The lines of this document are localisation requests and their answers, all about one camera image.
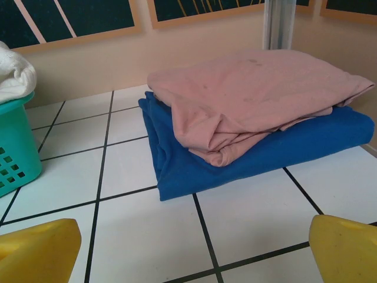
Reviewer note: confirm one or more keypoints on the pink folded t-shirt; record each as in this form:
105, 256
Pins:
250, 94

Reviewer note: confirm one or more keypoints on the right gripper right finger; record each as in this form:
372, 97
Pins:
347, 253

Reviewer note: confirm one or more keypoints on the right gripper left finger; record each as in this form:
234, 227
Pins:
35, 253

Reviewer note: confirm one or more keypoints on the blue folded t-shirt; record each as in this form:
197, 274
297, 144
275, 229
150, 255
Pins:
265, 159

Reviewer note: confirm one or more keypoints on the aluminium frame post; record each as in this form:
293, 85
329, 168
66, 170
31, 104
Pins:
278, 23

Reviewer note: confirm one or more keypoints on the teal plastic laundry basket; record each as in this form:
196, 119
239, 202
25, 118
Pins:
17, 141

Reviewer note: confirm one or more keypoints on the white crumpled t-shirt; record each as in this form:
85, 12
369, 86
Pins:
14, 73

